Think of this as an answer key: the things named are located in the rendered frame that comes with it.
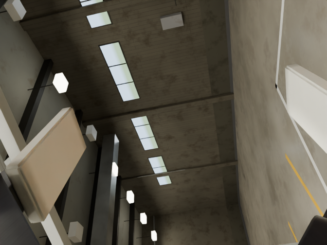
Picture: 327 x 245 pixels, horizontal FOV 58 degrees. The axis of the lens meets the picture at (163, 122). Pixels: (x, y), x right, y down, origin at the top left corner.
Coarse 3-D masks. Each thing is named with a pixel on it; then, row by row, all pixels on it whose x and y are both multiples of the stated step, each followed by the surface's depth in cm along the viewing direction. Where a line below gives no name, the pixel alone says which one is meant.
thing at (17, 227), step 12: (0, 180) 12; (0, 192) 11; (0, 204) 10; (12, 204) 10; (0, 216) 9; (12, 216) 9; (0, 228) 9; (12, 228) 9; (24, 228) 9; (0, 240) 8; (12, 240) 8; (24, 240) 8; (36, 240) 8
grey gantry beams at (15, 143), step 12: (0, 96) 239; (0, 108) 236; (0, 120) 240; (12, 120) 248; (0, 132) 244; (12, 132) 245; (12, 144) 249; (24, 144) 259; (12, 156) 253; (48, 216) 278; (48, 228) 285; (60, 228) 292; (60, 240) 290
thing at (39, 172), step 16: (64, 112) 17; (48, 128) 15; (64, 128) 17; (32, 144) 14; (48, 144) 15; (64, 144) 16; (80, 144) 18; (16, 160) 13; (32, 160) 13; (48, 160) 14; (64, 160) 16; (16, 176) 12; (32, 176) 13; (48, 176) 14; (64, 176) 16; (16, 192) 12; (32, 192) 13; (48, 192) 14; (32, 208) 13; (48, 208) 14
